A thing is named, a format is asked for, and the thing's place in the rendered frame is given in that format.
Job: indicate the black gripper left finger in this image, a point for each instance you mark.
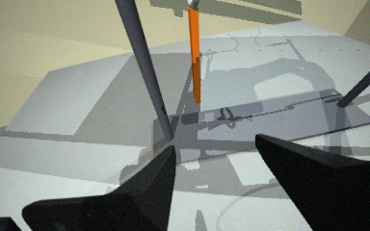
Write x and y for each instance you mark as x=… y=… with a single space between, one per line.
x=142 y=203

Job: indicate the orange handle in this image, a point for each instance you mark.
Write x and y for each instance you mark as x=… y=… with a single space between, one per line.
x=194 y=40

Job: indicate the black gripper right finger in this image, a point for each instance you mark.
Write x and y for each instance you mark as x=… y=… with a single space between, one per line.
x=331 y=191

